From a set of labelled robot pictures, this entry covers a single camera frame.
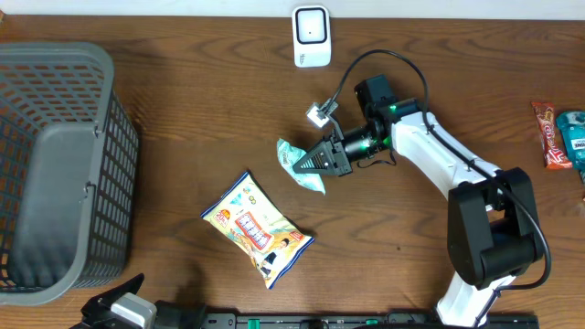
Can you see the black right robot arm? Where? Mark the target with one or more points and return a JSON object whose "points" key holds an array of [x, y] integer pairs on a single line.
{"points": [[493, 234]]}

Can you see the mint green small packet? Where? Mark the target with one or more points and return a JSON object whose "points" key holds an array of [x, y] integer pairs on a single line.
{"points": [[288, 156]]}

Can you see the grey plastic basket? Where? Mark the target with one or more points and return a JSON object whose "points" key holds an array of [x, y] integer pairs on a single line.
{"points": [[69, 157]]}

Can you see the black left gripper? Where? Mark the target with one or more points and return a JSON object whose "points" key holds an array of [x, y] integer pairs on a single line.
{"points": [[107, 297]]}

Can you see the cream wet wipes pack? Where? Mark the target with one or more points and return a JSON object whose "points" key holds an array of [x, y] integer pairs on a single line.
{"points": [[247, 217]]}

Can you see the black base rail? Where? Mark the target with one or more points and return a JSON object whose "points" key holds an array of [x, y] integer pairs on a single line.
{"points": [[324, 321]]}

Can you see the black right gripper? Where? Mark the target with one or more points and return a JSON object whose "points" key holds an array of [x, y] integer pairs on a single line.
{"points": [[331, 164]]}

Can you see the orange chocolate bar wrapper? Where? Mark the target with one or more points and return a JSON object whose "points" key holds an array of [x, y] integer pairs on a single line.
{"points": [[554, 157]]}

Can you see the blue mouthwash bottle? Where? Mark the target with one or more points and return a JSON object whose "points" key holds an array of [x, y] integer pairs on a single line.
{"points": [[571, 126]]}

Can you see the white barcode scanner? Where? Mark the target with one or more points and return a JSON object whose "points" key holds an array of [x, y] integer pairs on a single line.
{"points": [[312, 43]]}

